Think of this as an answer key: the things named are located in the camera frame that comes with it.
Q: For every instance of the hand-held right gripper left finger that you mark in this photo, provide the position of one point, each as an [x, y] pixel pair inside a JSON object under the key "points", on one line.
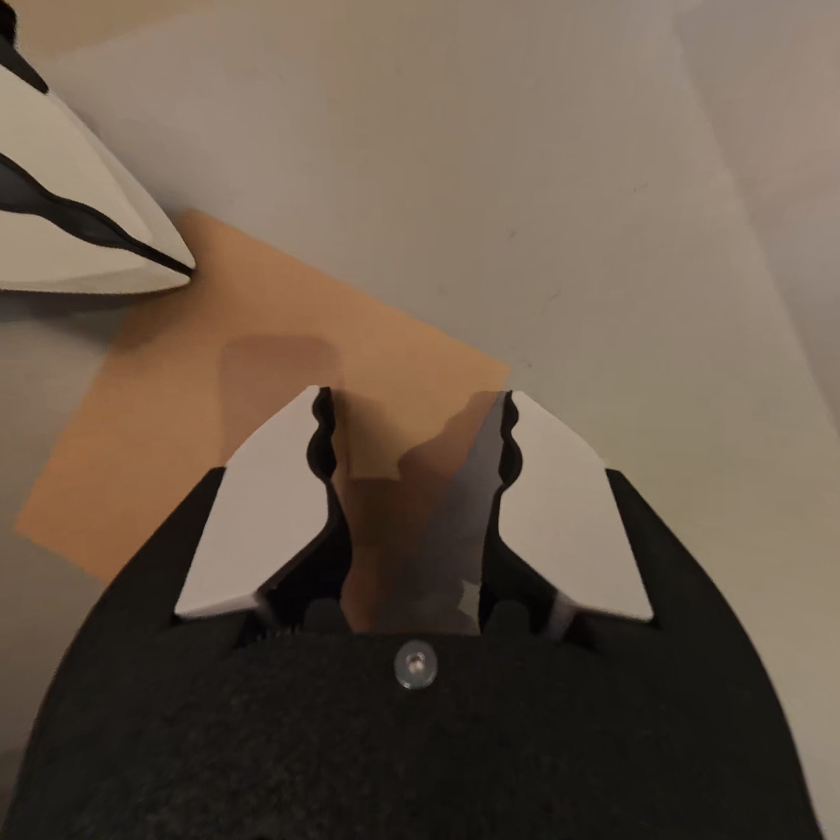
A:
{"points": [[262, 518]]}

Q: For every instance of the mushroom-patterned tan-backed origami paper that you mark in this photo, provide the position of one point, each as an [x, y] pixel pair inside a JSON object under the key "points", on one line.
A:
{"points": [[197, 394]]}

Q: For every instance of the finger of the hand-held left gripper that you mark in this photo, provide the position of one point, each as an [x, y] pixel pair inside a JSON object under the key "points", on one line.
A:
{"points": [[59, 144], [65, 262]]}

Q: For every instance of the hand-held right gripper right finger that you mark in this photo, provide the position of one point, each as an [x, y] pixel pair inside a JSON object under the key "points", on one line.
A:
{"points": [[571, 525]]}

